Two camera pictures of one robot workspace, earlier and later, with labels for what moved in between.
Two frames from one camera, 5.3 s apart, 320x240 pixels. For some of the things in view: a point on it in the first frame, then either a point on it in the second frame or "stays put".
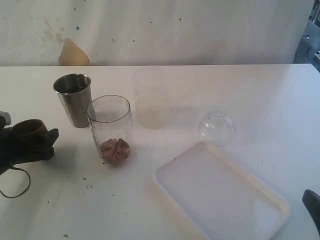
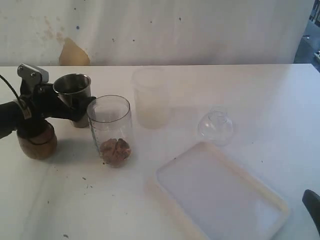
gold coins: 113,151 stays put
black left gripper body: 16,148 → 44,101
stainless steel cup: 75,92 stays put
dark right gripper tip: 312,201 stays put
